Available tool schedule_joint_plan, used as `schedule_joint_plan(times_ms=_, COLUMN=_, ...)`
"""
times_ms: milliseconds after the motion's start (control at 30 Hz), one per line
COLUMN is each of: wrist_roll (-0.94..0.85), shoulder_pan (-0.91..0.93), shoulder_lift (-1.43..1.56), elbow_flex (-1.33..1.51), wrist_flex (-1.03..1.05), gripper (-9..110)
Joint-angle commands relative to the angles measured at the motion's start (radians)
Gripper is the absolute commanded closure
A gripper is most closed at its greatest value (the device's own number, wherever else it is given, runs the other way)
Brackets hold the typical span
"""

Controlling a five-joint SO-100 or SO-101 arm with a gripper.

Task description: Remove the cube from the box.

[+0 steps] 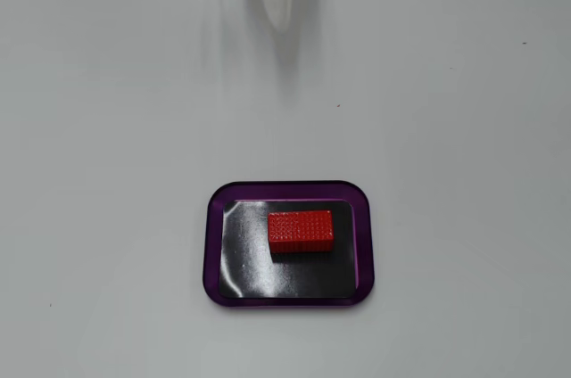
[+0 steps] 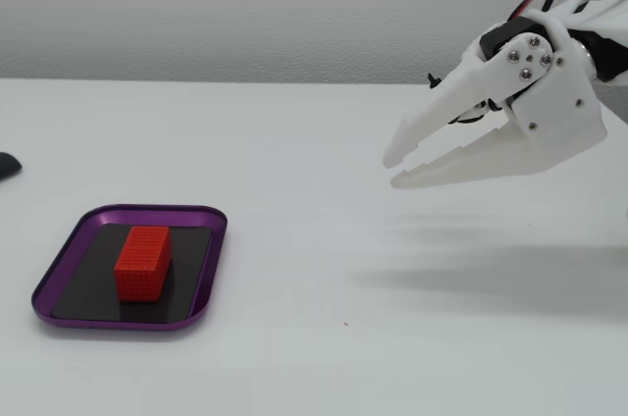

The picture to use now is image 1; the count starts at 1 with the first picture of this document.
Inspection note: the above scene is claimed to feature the red ribbed block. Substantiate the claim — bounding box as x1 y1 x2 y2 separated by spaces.
267 210 335 254

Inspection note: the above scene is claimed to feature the purple metal tray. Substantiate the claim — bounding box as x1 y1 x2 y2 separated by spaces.
206 179 376 310

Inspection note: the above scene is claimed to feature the black mat tray liner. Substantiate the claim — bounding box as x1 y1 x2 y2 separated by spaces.
218 199 358 300

